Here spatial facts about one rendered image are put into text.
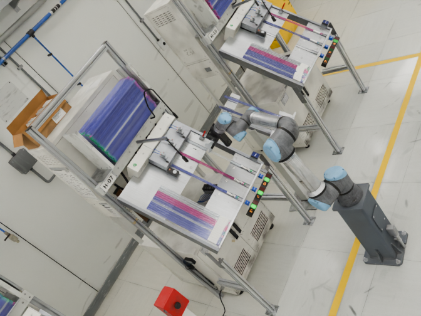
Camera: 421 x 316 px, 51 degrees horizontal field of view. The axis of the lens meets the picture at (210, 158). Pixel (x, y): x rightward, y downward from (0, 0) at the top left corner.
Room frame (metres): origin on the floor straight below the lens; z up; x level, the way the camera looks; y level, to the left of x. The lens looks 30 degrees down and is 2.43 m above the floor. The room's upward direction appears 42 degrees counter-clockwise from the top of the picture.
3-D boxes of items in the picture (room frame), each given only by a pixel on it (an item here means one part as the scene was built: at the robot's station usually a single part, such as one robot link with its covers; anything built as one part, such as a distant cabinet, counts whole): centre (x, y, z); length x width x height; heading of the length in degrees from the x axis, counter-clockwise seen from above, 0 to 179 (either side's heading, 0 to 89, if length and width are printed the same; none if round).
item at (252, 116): (2.11, -0.39, 1.13); 0.49 x 0.11 x 0.12; 14
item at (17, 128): (2.91, 0.53, 1.82); 0.68 x 0.30 x 0.20; 123
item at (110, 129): (2.72, 0.27, 1.52); 0.51 x 0.13 x 0.27; 123
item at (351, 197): (1.85, -0.46, 0.60); 0.15 x 0.15 x 0.10
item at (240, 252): (2.79, 0.39, 0.31); 0.70 x 0.65 x 0.62; 123
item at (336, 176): (1.85, -0.45, 0.72); 0.13 x 0.12 x 0.14; 104
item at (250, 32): (3.43, -0.94, 0.65); 1.01 x 0.73 x 1.29; 33
